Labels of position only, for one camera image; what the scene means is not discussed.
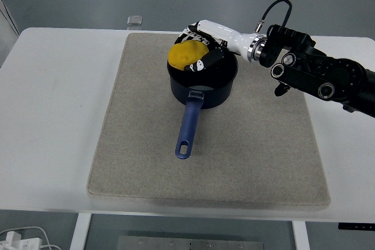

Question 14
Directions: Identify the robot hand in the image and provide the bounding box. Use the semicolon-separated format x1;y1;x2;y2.
179;19;256;73

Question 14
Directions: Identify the small silver square block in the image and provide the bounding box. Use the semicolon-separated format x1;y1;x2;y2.
127;15;144;30

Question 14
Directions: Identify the beige fabric mat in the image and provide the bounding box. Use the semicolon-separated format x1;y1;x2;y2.
86;32;331;211

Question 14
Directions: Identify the grey metal plate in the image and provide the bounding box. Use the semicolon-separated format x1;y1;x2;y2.
117;235;266;250

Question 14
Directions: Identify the white table leg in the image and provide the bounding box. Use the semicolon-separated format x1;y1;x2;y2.
69;213;93;250
291;220;311;250

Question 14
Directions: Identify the black table control panel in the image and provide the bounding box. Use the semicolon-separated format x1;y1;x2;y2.
337;222;375;231

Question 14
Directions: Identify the white power adapter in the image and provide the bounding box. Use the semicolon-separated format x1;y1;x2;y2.
0;231;43;250

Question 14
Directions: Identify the blue pot with handle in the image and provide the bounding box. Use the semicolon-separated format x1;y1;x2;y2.
166;36;239;160

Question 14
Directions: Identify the white cable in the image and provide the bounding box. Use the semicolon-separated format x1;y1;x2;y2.
0;225;62;250

